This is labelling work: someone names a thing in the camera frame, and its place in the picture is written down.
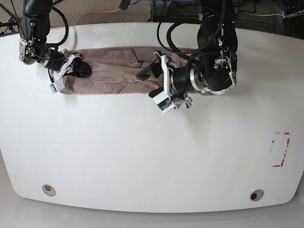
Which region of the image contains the red tape rectangle marker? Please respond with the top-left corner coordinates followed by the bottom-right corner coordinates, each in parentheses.
top-left (270, 132), bottom-right (290, 167)

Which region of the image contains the yellow floor cable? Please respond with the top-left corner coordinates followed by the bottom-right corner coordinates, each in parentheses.
top-left (76, 7), bottom-right (122, 26)

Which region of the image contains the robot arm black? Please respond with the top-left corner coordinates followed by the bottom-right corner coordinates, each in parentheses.
top-left (136, 0), bottom-right (238, 113)
top-left (19, 0), bottom-right (92, 93)

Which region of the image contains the table cable grommet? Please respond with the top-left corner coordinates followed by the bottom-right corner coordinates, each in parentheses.
top-left (42, 184), bottom-right (56, 197)
top-left (250, 189), bottom-right (264, 201)

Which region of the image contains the right table cable grommet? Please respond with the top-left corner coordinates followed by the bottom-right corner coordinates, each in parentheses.
top-left (250, 189), bottom-right (264, 201)

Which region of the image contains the mauve brown T-shirt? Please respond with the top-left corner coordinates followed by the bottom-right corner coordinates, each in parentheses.
top-left (58, 47), bottom-right (214, 96)

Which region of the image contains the left table cable grommet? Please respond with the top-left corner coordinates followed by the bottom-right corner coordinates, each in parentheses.
top-left (42, 184), bottom-right (56, 197)

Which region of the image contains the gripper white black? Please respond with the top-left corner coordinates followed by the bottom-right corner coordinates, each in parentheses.
top-left (136, 51), bottom-right (192, 114)
top-left (39, 48), bottom-right (92, 93)

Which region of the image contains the black tripod stand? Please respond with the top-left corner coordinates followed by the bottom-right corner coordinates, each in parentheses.
top-left (0, 4), bottom-right (21, 37)

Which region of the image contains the white power strip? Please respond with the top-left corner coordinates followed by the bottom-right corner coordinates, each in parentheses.
top-left (283, 5), bottom-right (304, 19)

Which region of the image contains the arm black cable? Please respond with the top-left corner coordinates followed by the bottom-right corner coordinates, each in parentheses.
top-left (45, 6), bottom-right (70, 47)
top-left (156, 21), bottom-right (202, 60)

